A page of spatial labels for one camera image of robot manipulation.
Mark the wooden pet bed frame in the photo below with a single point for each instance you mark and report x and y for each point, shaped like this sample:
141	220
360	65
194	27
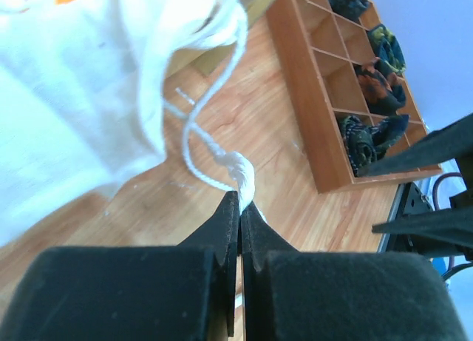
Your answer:
216	39

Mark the dark rolled sock upper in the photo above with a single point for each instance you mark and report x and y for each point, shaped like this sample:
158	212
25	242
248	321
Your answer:
350	9

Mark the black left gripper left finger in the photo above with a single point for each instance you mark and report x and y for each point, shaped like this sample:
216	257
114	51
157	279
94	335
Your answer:
182	292

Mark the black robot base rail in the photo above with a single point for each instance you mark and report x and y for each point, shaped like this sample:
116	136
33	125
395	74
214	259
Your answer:
408	200

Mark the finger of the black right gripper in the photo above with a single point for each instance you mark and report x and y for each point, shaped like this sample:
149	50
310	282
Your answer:
451	142
441	233

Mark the duck print bed cover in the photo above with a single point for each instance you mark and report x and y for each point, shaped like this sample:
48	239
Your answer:
82	100

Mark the wooden compartment organizer box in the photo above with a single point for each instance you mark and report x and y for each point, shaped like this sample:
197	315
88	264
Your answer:
318	51

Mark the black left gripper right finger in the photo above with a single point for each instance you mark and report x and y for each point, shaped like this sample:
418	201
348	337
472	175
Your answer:
294	295

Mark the dark rolled sock lower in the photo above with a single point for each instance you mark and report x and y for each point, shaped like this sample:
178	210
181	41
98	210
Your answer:
366	144

